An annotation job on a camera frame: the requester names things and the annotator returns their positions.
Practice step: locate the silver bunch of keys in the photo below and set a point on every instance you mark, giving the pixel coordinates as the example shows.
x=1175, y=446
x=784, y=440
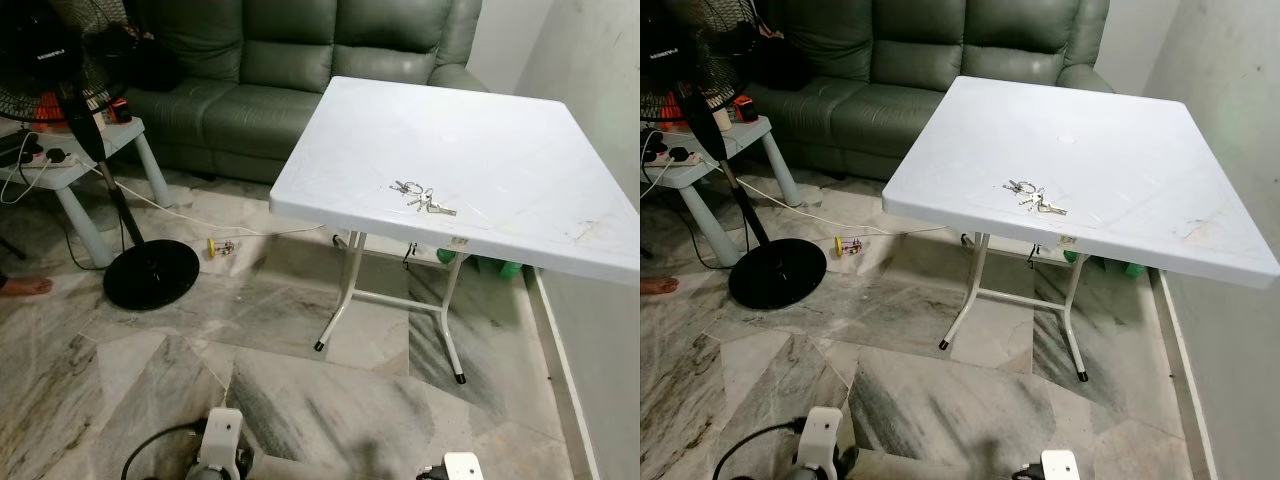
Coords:
x=1038, y=202
x=427, y=203

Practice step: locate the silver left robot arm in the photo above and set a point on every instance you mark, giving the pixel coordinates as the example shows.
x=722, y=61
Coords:
x=215, y=473
x=822, y=474

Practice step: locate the person's bare foot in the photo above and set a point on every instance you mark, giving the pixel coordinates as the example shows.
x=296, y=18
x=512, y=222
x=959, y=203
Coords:
x=25, y=286
x=658, y=286

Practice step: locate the small white side table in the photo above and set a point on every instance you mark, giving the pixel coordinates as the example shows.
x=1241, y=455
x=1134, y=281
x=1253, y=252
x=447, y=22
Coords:
x=690, y=178
x=70, y=178

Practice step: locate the white power strip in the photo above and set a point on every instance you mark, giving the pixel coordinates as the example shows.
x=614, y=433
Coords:
x=25, y=157
x=665, y=157

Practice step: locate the black standing fan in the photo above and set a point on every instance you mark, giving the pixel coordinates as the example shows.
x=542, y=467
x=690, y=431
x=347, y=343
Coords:
x=775, y=280
x=150, y=275

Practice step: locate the green plastic item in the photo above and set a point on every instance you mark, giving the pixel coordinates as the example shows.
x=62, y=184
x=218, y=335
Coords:
x=1072, y=256
x=1134, y=270
x=500, y=268
x=450, y=256

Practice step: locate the small orange black device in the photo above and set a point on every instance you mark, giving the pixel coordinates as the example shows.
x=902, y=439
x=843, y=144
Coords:
x=744, y=110
x=120, y=112

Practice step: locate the white folding table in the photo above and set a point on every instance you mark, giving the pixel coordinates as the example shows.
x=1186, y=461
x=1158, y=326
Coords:
x=1100, y=150
x=480, y=150

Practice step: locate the small yellow floor item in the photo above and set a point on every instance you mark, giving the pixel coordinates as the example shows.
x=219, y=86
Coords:
x=213, y=247
x=841, y=246

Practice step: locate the black bag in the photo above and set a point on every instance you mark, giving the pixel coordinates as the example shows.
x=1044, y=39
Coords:
x=760, y=55
x=140, y=60

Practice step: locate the green leather sofa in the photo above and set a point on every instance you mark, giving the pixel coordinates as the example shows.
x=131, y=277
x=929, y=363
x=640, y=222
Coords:
x=930, y=60
x=300, y=60

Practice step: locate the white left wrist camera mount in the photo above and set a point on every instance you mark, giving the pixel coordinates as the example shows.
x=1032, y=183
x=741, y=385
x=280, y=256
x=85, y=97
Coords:
x=222, y=435
x=824, y=435

